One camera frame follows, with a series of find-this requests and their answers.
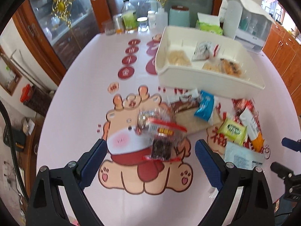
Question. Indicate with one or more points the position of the wooden glass-door cabinet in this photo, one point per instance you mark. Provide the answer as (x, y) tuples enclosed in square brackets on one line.
[(47, 33)]

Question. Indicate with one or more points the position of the beige cracker packet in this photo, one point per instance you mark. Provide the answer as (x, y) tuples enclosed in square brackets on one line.
[(191, 122)]

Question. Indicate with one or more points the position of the green-label bottle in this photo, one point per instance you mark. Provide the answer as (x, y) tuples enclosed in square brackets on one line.
[(129, 16)]

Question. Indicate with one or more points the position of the pale cracker packet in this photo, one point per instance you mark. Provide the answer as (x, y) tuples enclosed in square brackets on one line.
[(179, 58)]

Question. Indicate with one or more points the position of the yellow-green snack packet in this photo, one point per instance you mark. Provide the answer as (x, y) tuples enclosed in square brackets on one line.
[(232, 130)]

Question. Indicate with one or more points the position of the large white plastic bottle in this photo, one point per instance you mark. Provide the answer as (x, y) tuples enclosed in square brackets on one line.
[(161, 17)]

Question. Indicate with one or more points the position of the white black snack packet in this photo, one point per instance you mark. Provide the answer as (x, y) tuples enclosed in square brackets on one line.
[(202, 50)]

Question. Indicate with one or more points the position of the white plastic bin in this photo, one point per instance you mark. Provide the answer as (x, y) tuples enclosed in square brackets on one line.
[(211, 84)]

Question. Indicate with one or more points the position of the clear cookie packet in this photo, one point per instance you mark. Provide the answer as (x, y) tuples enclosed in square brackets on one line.
[(227, 67)]

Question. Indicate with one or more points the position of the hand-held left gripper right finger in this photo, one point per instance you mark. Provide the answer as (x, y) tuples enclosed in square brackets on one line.
[(208, 162)]

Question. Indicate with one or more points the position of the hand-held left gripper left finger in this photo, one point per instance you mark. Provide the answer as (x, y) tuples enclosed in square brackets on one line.
[(95, 160)]

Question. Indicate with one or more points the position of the gold hanging ornament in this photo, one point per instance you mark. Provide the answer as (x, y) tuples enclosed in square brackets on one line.
[(61, 4)]

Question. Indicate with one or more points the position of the brown cake packet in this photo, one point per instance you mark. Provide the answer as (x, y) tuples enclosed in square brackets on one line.
[(184, 102)]

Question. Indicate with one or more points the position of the pink printed tablecloth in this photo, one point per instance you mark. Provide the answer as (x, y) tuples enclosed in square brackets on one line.
[(77, 127)]

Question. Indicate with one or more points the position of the dark wicker basket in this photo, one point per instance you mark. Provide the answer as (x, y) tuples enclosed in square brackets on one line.
[(40, 102)]

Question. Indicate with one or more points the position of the pale blue snack packet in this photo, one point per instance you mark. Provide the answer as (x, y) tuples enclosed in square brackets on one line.
[(242, 155)]

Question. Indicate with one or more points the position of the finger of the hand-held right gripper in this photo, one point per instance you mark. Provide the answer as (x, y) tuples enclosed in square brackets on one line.
[(291, 144), (279, 168)]

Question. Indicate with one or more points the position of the dark blue cloth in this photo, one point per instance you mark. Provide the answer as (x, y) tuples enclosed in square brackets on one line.
[(288, 213)]

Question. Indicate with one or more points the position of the teal canister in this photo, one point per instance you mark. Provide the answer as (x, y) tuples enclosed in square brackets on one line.
[(179, 16)]

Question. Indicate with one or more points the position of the clear lidded glass jar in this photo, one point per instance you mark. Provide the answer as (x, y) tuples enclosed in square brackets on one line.
[(142, 24)]

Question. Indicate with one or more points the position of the orange wooden cabinets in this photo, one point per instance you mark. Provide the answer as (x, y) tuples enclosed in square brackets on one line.
[(282, 51)]

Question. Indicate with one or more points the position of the blue white snack packet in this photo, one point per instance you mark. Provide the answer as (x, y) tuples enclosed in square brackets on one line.
[(205, 107)]

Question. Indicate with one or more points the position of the clear red-label snack packet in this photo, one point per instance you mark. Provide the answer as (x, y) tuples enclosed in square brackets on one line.
[(162, 134)]

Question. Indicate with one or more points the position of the white orange snack packet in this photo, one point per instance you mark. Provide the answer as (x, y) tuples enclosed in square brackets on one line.
[(254, 129)]

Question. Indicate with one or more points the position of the small drinking glass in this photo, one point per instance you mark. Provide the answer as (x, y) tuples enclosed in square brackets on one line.
[(108, 28)]

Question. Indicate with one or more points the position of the green tissue pack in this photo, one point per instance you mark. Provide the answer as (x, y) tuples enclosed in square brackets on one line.
[(209, 24)]

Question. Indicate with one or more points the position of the red box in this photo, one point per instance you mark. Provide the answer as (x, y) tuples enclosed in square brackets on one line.
[(26, 93)]

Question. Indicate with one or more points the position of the white dish cabinet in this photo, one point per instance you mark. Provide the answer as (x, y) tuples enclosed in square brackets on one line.
[(249, 23)]

